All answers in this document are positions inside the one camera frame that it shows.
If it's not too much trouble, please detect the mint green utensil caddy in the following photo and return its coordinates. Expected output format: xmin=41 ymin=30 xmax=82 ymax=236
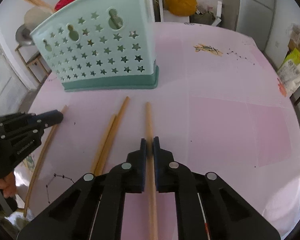
xmin=31 ymin=0 xmax=159 ymax=91

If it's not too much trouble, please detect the left hand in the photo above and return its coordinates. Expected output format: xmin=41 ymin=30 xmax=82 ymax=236
xmin=0 ymin=172 xmax=17 ymax=198

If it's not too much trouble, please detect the wooden chopstick beside it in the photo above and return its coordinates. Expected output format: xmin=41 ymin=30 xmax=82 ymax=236
xmin=90 ymin=114 xmax=116 ymax=173

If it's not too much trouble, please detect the wooden chopstick on table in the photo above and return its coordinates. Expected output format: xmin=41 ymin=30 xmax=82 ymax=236
xmin=93 ymin=96 xmax=130 ymax=176

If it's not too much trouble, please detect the wooden chair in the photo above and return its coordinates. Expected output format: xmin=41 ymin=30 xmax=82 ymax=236
xmin=15 ymin=44 xmax=52 ymax=85

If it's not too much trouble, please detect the metal spatula blade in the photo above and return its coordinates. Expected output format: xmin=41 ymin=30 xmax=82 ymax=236
xmin=15 ymin=24 xmax=34 ymax=47

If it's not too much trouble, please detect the white ladle spoon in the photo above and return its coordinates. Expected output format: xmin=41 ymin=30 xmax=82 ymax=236
xmin=24 ymin=7 xmax=53 ymax=31

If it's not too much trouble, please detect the white rice sack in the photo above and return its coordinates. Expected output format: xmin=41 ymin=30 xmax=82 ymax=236
xmin=277 ymin=48 xmax=300 ymax=97

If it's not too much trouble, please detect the yellow plastic bag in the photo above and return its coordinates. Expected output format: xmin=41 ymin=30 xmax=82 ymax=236
xmin=164 ymin=0 xmax=197 ymax=17

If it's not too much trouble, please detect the grey refrigerator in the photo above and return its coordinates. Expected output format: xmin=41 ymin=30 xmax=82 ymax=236
xmin=222 ymin=0 xmax=276 ymax=51

